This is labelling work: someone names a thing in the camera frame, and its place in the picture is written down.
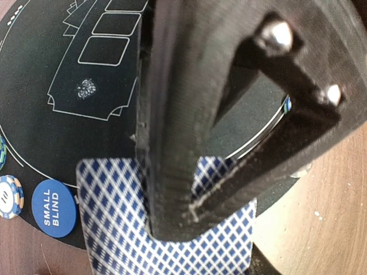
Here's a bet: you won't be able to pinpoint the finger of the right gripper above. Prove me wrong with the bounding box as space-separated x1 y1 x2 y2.
133 0 345 243
189 97 348 223

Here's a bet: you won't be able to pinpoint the green white chips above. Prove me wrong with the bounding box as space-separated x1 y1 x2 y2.
0 136 7 170
283 97 292 113

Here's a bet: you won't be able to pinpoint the blue small blind button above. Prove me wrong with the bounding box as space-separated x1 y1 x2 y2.
31 179 77 238

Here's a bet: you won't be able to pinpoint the round black poker mat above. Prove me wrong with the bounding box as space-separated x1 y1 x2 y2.
0 0 313 250

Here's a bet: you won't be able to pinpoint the blue white chips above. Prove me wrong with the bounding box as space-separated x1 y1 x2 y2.
1 175 24 219

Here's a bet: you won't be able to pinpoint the blue card deck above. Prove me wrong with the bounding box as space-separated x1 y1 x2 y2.
76 159 257 274

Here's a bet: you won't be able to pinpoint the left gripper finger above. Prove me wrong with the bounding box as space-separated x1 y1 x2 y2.
249 243 282 275

